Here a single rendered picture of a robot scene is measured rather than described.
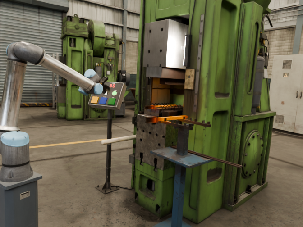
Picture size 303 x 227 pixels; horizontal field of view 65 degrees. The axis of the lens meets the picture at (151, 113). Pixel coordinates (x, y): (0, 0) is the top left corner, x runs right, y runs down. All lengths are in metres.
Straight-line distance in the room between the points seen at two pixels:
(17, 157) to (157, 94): 1.44
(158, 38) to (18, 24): 8.10
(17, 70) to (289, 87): 6.47
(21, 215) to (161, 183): 1.10
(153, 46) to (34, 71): 7.94
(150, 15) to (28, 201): 1.91
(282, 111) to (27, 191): 6.53
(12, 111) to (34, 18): 8.41
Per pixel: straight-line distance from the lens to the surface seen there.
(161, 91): 2.52
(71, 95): 6.94
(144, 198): 2.42
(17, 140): 1.62
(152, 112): 2.20
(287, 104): 7.21
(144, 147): 2.25
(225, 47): 2.32
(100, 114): 7.09
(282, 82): 7.29
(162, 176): 2.16
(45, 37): 10.02
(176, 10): 2.31
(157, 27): 2.23
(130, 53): 11.27
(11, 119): 1.79
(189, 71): 2.08
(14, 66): 1.78
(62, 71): 1.77
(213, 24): 2.05
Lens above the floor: 1.25
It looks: 8 degrees down
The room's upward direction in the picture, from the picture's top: 3 degrees clockwise
